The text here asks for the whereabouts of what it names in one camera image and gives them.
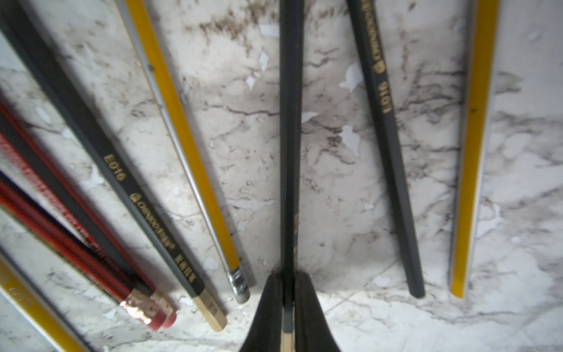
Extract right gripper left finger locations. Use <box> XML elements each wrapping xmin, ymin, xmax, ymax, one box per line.
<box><xmin>240</xmin><ymin>274</ymin><xmax>282</xmax><ymax>352</ymax></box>

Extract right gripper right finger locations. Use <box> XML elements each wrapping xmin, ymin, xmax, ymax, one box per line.
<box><xmin>295</xmin><ymin>271</ymin><xmax>340</xmax><ymax>352</ymax></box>

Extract black pencil vertical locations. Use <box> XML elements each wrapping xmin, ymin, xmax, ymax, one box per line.
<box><xmin>279</xmin><ymin>1</ymin><xmax>305</xmax><ymax>351</ymax></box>

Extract black pencil diagonal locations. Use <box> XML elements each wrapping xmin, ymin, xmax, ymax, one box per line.
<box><xmin>347</xmin><ymin>1</ymin><xmax>425</xmax><ymax>299</ymax></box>

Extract black pencil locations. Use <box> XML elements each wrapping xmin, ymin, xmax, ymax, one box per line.
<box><xmin>1</xmin><ymin>1</ymin><xmax>227</xmax><ymax>331</ymax></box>

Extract red pencil diagonal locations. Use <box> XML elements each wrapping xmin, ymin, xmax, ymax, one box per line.
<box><xmin>1</xmin><ymin>102</ymin><xmax>177</xmax><ymax>330</ymax></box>
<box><xmin>1</xmin><ymin>174</ymin><xmax>167</xmax><ymax>331</ymax></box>

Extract yellow pencil far right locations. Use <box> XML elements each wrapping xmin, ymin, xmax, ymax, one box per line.
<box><xmin>450</xmin><ymin>1</ymin><xmax>503</xmax><ymax>299</ymax></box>

